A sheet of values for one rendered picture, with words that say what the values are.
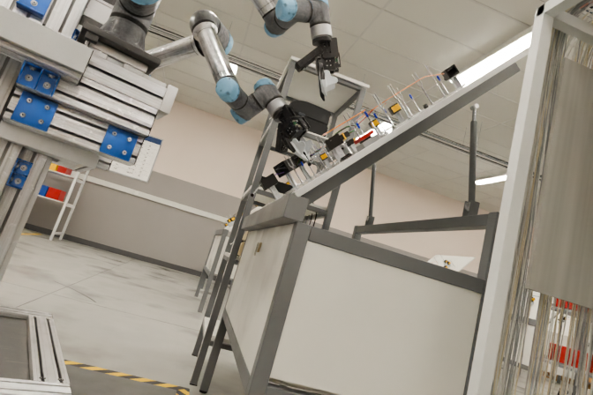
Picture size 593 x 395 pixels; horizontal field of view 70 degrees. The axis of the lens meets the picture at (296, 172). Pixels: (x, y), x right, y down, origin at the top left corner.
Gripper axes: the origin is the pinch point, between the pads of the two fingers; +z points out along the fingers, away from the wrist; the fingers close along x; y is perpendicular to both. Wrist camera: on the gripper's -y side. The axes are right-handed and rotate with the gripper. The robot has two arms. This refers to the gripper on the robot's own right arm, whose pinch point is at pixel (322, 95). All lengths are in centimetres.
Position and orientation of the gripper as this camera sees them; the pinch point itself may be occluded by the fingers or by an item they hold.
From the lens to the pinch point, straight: 151.8
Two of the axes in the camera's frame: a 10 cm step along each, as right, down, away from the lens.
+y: 9.9, -1.1, 0.2
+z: 1.1, 9.9, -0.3
